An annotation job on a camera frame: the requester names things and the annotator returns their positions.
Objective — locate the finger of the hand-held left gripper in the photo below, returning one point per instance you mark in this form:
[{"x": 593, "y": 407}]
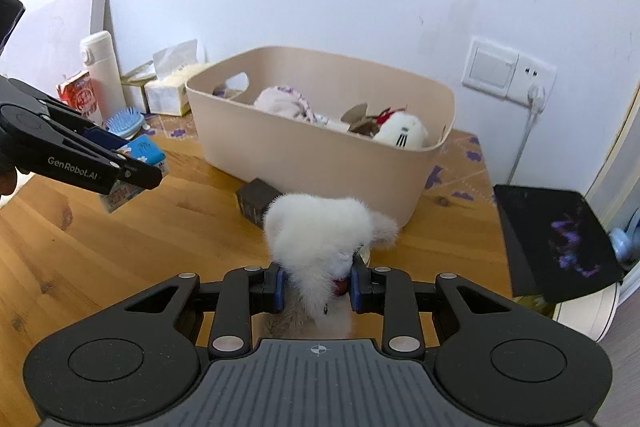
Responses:
[
  {"x": 65, "y": 157},
  {"x": 105, "y": 137}
]

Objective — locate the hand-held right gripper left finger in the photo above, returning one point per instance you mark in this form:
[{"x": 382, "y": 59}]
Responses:
[{"x": 277, "y": 292}]

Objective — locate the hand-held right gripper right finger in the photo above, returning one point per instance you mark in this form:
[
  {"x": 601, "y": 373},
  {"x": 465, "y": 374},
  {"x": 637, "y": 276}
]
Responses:
[{"x": 356, "y": 289}]

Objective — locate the small blue snack packet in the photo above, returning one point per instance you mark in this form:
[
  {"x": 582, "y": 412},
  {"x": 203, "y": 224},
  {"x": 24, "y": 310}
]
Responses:
[{"x": 145, "y": 152}]

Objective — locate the white fluffy plush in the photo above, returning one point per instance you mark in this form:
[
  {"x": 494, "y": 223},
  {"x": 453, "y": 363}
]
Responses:
[{"x": 320, "y": 232}]

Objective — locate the beige plastic storage bin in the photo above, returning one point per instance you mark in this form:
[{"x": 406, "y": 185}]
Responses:
[{"x": 300, "y": 167}]

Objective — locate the white plush toy red bow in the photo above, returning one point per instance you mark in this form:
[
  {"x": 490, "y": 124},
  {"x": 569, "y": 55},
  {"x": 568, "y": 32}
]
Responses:
[{"x": 405, "y": 132}]

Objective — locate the brown hair claw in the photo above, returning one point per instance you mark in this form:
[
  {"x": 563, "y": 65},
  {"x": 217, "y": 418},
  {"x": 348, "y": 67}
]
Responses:
[{"x": 357, "y": 117}]

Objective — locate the blue hairbrush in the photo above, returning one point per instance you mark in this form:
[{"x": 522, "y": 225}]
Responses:
[{"x": 122, "y": 122}]

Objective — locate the red and white carton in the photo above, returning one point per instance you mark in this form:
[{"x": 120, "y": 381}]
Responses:
[{"x": 80, "y": 97}]

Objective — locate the lilac headboard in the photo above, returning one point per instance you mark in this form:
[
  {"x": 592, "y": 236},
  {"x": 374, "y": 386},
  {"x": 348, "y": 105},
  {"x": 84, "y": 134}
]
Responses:
[{"x": 55, "y": 32}]

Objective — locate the wrapped tissue pack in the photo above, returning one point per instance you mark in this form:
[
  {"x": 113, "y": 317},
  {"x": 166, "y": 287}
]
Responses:
[
  {"x": 132, "y": 92},
  {"x": 165, "y": 97}
]

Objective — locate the white thermos bottle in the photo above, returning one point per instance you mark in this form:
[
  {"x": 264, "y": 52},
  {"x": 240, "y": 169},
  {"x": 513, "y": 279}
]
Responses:
[{"x": 102, "y": 72}]

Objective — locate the small black box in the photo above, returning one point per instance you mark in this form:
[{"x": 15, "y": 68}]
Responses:
[{"x": 255, "y": 202}]

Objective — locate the wooden desk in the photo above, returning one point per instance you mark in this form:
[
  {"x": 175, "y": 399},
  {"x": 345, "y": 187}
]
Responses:
[{"x": 150, "y": 247}]

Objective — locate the white round stool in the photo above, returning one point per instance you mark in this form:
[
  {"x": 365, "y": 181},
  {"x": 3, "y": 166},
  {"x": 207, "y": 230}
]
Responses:
[{"x": 585, "y": 312}]

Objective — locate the light blue headphones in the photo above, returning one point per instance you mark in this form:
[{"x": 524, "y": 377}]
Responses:
[{"x": 620, "y": 242}]

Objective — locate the white cabinet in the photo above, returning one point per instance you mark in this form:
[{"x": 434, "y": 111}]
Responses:
[{"x": 620, "y": 157}]

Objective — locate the white wall socket panel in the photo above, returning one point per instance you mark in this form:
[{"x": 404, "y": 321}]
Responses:
[{"x": 487, "y": 67}]

